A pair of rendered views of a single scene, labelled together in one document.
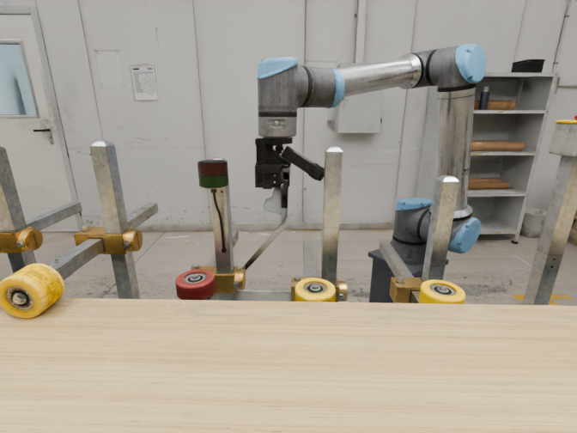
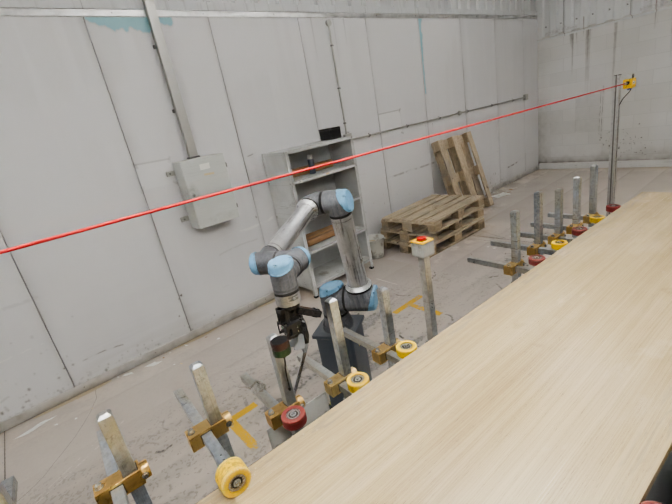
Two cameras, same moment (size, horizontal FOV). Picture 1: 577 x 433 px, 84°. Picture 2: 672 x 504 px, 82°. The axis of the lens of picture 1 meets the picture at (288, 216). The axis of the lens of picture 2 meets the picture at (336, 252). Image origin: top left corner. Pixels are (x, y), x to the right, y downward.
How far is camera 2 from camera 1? 0.90 m
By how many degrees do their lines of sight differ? 34
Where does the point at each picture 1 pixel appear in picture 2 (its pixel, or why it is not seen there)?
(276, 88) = (290, 279)
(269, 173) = (294, 327)
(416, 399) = (435, 395)
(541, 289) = (432, 319)
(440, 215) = (385, 308)
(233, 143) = (74, 278)
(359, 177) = (232, 261)
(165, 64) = not seen: outside the picture
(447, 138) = (346, 245)
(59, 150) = not seen: outside the picture
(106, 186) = (207, 391)
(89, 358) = (311, 473)
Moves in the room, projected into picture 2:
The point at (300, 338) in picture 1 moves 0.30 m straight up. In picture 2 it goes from (380, 403) to (365, 321)
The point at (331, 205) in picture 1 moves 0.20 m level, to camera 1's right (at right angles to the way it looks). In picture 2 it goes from (339, 330) to (377, 307)
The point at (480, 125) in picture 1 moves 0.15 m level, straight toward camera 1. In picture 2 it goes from (313, 183) to (314, 185)
